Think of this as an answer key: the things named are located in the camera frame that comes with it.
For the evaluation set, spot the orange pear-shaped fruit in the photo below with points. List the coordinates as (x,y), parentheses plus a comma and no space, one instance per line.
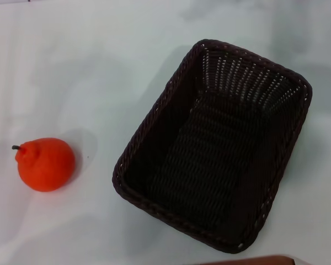
(47,165)

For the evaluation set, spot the reddish-brown edge object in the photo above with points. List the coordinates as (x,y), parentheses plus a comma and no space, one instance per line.
(251,261)

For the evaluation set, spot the black woven rectangular basket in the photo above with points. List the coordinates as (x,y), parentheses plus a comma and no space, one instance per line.
(209,154)

